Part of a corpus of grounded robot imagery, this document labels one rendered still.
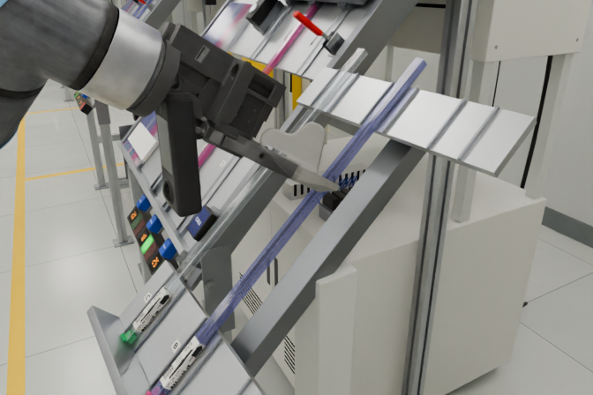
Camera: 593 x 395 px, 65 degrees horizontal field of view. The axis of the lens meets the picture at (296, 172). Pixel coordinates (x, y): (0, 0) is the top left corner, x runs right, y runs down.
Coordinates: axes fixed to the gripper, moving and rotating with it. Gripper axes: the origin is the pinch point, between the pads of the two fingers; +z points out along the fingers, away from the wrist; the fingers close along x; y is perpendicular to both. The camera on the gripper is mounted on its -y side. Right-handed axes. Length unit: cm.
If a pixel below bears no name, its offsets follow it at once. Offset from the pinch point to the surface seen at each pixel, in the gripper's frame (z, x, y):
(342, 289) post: 13.1, -2.9, -10.8
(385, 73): 82, 83, 42
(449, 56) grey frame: 34.1, 17.5, 31.0
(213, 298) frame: 12.8, 20.2, -25.7
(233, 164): 12.5, 33.3, -5.1
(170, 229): 7.7, 34.8, -20.9
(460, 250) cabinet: 72, 20, -1
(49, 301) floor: 30, 138, -93
